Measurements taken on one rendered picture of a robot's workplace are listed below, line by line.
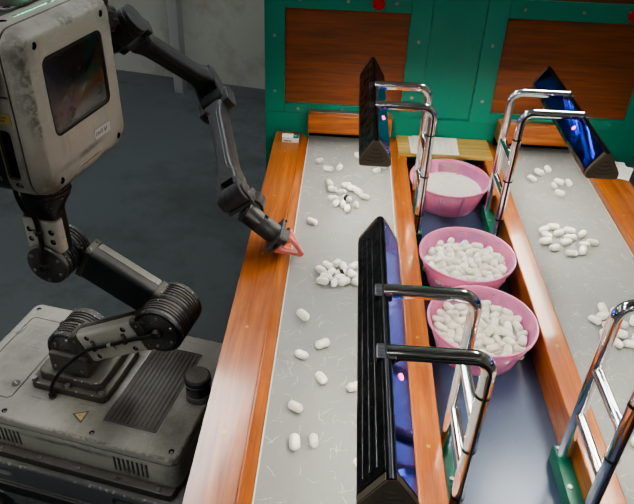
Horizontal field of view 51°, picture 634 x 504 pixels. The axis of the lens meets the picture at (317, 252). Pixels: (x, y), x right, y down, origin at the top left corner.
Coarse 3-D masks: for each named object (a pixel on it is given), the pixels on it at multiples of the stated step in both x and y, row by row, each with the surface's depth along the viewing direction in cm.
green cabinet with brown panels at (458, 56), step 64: (320, 0) 218; (384, 0) 217; (448, 0) 217; (512, 0) 215; (576, 0) 215; (320, 64) 232; (384, 64) 230; (448, 64) 229; (512, 64) 228; (576, 64) 227
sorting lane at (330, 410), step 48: (336, 144) 243; (384, 192) 215; (336, 240) 191; (288, 288) 172; (336, 288) 173; (288, 336) 157; (336, 336) 157; (288, 384) 144; (336, 384) 145; (288, 432) 133; (336, 432) 134; (288, 480) 124; (336, 480) 125
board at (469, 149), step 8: (400, 136) 242; (400, 144) 237; (408, 144) 237; (464, 144) 238; (472, 144) 239; (480, 144) 239; (400, 152) 231; (408, 152) 231; (464, 152) 233; (472, 152) 233; (480, 152) 233; (488, 152) 234; (480, 160) 231; (488, 160) 231
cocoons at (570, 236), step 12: (564, 192) 215; (540, 228) 197; (552, 228) 199; (564, 228) 198; (540, 240) 192; (564, 240) 192; (588, 240) 193; (576, 252) 187; (600, 312) 165; (624, 324) 162; (600, 336) 159; (624, 336) 159
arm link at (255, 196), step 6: (240, 186) 171; (246, 186) 173; (246, 192) 171; (252, 192) 175; (258, 192) 183; (252, 198) 173; (258, 198) 180; (264, 198) 183; (246, 204) 173; (258, 204) 179; (264, 204) 182; (222, 210) 174; (234, 210) 174; (240, 210) 174
